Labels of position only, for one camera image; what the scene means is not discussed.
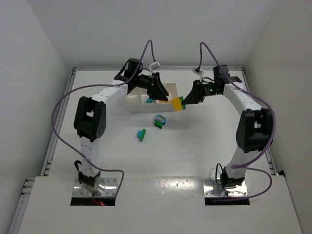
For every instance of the green lego plate under teal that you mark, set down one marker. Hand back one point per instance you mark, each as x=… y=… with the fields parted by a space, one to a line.
x=141 y=139

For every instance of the green curved lego brick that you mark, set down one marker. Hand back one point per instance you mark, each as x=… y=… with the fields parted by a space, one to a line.
x=159 y=124

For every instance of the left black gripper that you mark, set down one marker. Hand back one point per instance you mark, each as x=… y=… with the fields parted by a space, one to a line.
x=153 y=84

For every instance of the teal frog lily lego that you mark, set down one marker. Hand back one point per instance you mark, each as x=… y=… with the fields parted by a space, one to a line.
x=161 y=119

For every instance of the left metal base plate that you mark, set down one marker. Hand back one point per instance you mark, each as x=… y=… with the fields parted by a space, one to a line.
x=104 y=187

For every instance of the green lego plate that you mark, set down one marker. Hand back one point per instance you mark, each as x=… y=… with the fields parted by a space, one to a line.
x=182 y=105
x=141 y=139

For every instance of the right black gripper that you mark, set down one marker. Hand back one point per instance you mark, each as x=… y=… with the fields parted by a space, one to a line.
x=198 y=90

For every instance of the metal base plate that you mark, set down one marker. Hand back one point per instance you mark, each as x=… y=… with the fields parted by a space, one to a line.
x=104 y=187
x=213 y=190

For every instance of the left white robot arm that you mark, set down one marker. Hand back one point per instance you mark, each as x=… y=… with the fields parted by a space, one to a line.
x=90 y=118

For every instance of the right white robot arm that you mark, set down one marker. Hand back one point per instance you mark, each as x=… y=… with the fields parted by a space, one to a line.
x=255 y=127

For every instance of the yellow lego plate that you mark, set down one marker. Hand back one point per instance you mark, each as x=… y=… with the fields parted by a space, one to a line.
x=160 y=101

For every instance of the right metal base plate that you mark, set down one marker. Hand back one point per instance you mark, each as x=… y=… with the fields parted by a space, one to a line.
x=213 y=190

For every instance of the white three-compartment tray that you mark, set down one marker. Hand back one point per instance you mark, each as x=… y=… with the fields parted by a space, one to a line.
x=136 y=101

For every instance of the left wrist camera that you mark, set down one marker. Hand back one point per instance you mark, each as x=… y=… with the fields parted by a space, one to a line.
x=154 y=66

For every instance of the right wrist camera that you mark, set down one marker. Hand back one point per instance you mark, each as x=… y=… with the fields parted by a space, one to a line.
x=198 y=71

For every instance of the yellow round face lego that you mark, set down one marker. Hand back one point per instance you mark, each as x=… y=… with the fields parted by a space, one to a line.
x=177 y=104

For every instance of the small teal lego brick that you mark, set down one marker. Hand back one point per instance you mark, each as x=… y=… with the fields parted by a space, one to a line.
x=140 y=133

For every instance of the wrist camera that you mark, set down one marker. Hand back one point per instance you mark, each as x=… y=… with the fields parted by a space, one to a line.
x=154 y=66
x=198 y=71

